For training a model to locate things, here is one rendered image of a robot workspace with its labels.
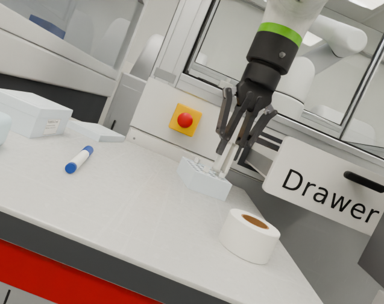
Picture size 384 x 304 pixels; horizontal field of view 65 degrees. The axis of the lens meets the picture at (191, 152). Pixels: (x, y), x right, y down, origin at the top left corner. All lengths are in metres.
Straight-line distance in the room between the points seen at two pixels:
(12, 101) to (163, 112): 0.43
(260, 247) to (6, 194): 0.28
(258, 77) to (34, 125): 0.41
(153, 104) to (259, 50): 0.35
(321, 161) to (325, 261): 0.49
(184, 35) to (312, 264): 0.76
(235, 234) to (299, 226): 0.59
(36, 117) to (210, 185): 0.33
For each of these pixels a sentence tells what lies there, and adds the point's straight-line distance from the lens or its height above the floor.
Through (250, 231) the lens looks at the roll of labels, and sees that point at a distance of 0.38.
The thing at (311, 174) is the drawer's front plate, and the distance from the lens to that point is 0.59.
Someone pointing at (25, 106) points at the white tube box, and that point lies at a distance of 0.54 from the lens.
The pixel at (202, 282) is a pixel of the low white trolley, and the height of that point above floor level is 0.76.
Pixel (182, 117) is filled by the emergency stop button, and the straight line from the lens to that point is 0.78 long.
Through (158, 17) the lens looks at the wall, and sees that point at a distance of 4.23.
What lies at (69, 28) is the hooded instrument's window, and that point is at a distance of 1.18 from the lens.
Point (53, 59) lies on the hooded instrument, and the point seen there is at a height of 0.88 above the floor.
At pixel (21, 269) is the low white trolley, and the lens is 0.33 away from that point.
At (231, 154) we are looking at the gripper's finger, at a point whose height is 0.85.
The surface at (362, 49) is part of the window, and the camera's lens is 1.00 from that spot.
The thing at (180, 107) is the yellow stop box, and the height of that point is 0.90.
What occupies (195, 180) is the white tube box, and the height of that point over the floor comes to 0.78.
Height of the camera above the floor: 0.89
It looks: 6 degrees down
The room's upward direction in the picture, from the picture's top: 23 degrees clockwise
